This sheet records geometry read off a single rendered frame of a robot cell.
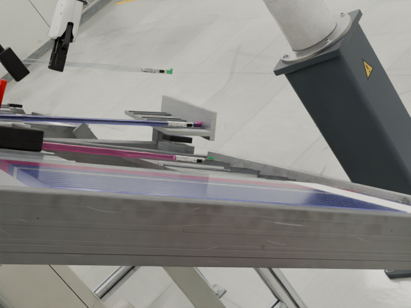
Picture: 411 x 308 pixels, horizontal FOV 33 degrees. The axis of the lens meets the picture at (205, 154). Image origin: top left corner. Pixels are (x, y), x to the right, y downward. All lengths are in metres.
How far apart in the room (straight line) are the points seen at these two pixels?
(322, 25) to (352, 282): 0.80
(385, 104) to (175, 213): 1.17
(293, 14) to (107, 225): 1.09
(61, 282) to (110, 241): 1.58
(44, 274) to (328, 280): 0.85
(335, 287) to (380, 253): 1.32
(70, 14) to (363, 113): 0.73
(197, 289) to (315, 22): 0.72
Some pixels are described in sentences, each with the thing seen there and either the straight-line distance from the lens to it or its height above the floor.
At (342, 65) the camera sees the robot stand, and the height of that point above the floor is 0.65.
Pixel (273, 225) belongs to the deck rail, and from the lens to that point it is 0.68.
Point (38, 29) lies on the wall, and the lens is 8.94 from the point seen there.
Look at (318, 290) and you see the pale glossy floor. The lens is 2.12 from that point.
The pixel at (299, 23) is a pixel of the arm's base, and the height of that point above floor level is 0.78.
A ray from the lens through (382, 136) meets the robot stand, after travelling 1.71.
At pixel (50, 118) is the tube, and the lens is 1.47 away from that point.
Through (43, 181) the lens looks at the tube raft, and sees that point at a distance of 0.64.
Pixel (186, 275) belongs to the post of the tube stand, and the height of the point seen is 0.41.
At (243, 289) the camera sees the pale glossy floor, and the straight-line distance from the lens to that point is 2.32.
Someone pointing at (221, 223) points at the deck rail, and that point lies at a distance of 0.65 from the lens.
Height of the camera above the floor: 1.27
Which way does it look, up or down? 23 degrees down
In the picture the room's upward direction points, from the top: 36 degrees counter-clockwise
